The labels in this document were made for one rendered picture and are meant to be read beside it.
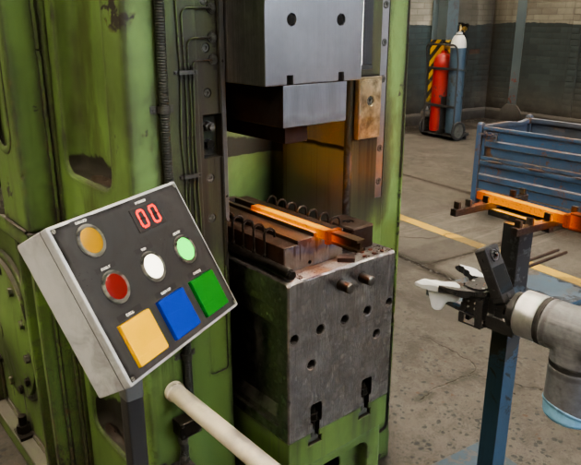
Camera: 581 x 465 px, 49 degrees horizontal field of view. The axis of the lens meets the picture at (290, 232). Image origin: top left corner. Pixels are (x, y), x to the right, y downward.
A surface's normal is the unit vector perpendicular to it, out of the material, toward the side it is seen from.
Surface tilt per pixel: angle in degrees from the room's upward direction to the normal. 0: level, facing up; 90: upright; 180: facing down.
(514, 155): 89
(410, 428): 0
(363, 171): 90
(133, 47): 90
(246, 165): 90
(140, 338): 60
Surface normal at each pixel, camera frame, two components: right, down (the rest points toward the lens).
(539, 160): -0.78, 0.18
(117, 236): 0.79, -0.36
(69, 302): -0.42, 0.29
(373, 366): 0.64, 0.24
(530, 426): 0.00, -0.95
